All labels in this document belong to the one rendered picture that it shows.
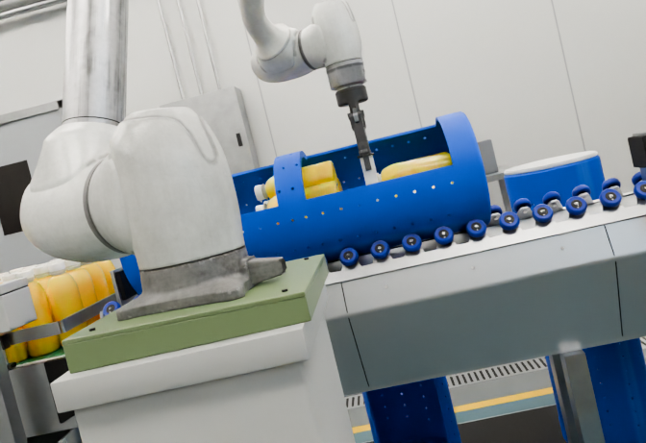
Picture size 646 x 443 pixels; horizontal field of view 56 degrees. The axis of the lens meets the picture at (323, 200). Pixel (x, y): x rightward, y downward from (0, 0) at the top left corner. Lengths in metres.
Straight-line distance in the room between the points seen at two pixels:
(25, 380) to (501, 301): 1.10
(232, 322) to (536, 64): 4.38
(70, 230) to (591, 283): 1.08
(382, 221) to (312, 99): 3.46
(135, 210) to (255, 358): 0.26
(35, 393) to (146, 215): 0.84
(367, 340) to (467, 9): 3.77
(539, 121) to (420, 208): 3.60
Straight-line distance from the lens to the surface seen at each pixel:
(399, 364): 1.51
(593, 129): 5.05
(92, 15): 1.11
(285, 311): 0.75
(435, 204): 1.39
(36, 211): 1.02
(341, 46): 1.43
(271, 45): 1.48
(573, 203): 1.47
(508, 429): 2.34
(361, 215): 1.38
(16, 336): 1.61
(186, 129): 0.85
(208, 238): 0.83
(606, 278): 1.49
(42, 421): 1.62
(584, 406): 1.60
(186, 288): 0.83
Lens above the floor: 1.17
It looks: 3 degrees down
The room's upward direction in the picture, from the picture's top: 14 degrees counter-clockwise
